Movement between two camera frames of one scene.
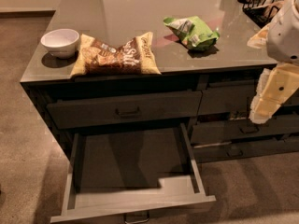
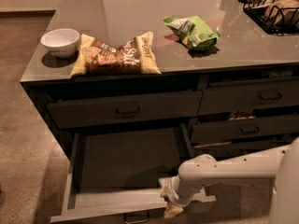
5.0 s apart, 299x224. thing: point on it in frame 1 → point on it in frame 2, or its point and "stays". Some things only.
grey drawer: (131, 171) stays
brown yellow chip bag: (135, 56) stays
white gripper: (285, 39) → (175, 197)
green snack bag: (192, 32) stays
